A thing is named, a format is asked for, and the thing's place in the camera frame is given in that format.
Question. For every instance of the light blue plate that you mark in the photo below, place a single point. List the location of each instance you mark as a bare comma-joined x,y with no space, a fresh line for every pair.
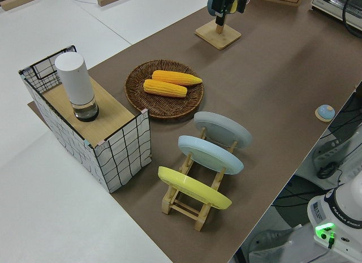
209,155

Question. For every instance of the wooden plate rack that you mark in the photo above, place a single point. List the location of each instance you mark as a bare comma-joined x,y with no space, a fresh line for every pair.
198,217

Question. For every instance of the blue bell on wooden base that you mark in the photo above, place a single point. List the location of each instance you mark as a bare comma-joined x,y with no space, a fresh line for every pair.
325,111

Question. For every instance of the brown table mat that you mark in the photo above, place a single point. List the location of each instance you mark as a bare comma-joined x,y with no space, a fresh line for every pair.
254,76

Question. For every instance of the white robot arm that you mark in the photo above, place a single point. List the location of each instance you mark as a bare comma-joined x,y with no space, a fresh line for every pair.
339,215

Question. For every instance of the grey plate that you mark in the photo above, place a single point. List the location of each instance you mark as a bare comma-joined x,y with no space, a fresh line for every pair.
223,130

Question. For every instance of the yellow plate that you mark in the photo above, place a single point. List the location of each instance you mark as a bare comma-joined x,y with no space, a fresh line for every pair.
192,189

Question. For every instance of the white toaster oven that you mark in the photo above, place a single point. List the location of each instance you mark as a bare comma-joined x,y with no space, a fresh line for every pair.
331,2

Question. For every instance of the yellow corn cob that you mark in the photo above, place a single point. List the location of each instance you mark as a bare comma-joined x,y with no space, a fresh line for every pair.
175,76
164,88

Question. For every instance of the dark blue mug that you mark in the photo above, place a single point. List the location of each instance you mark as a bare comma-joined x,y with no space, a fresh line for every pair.
210,7

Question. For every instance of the brown wicker basket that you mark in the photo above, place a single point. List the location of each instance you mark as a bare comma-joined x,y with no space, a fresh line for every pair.
158,107

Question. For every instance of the wooden mug tree stand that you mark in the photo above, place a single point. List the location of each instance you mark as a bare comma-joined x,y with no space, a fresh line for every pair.
217,38

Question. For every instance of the white cylindrical grinder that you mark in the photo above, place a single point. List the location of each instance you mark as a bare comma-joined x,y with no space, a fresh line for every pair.
75,79

